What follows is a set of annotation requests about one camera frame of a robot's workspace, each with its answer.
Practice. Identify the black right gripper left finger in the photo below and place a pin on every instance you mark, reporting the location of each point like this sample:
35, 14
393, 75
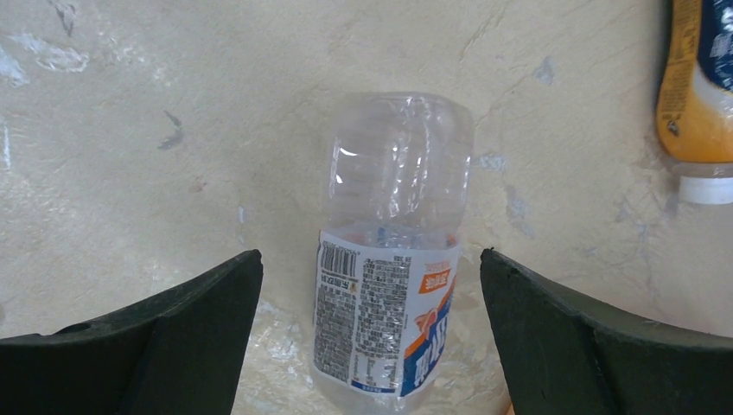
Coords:
180, 351

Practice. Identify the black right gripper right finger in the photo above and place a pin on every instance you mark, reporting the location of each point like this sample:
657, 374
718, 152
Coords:
563, 352

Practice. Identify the clear bottle white label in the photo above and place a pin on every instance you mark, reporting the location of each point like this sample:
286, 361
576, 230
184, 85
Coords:
387, 256

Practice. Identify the orange bottle blue label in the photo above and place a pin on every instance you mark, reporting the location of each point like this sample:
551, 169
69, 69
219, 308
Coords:
694, 104

